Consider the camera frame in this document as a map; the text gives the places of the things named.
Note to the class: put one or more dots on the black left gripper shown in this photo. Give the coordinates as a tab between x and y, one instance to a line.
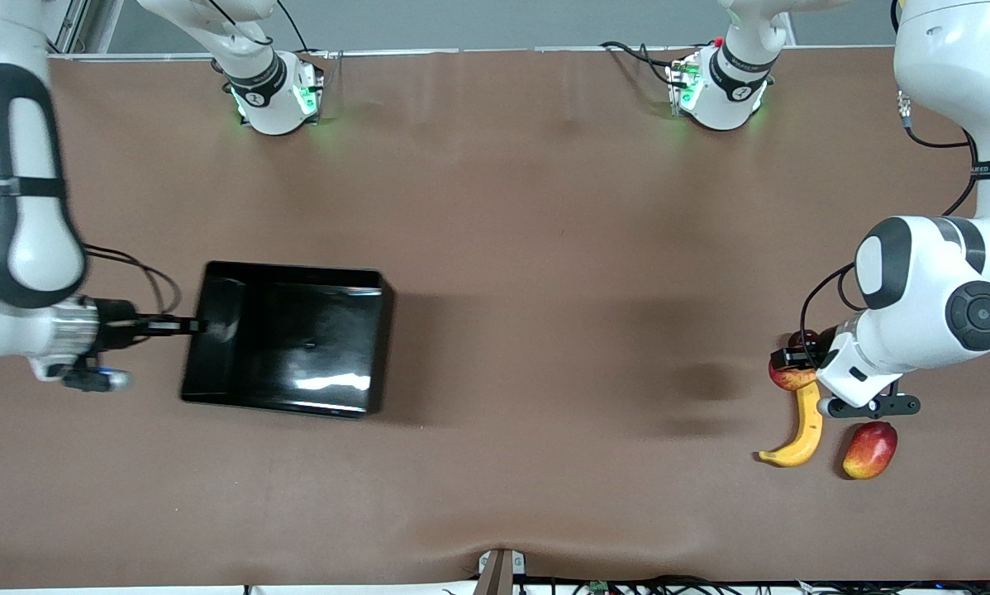
815	347

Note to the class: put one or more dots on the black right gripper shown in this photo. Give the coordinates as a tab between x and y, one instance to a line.
117	323

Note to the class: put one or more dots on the red yellow striped apple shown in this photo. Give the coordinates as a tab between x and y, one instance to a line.
788	380

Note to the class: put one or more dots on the yellow banana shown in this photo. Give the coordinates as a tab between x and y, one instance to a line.
809	430

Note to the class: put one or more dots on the black plastic box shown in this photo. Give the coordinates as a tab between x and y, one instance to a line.
297	347

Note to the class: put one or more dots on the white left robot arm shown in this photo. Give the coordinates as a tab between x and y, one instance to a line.
916	314

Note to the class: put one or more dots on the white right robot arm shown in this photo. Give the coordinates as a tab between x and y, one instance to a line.
24	240

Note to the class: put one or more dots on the red yellow mango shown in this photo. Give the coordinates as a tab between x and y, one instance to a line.
868	450

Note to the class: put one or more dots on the brown table mat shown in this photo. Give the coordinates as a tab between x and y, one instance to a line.
544	207

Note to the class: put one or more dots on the aluminium frame post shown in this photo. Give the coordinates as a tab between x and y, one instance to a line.
73	25

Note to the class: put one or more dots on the metal bracket post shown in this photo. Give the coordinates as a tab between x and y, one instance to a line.
502	574

